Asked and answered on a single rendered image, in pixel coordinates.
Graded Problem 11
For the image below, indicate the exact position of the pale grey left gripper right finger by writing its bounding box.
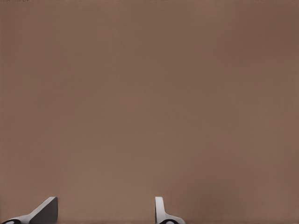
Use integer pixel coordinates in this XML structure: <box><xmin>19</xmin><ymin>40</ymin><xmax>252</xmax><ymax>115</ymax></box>
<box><xmin>154</xmin><ymin>196</ymin><xmax>186</xmax><ymax>224</ymax></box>

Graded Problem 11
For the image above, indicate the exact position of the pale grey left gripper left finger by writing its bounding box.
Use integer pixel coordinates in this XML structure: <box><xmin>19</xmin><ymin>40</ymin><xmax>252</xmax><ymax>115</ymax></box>
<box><xmin>0</xmin><ymin>196</ymin><xmax>58</xmax><ymax>224</ymax></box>

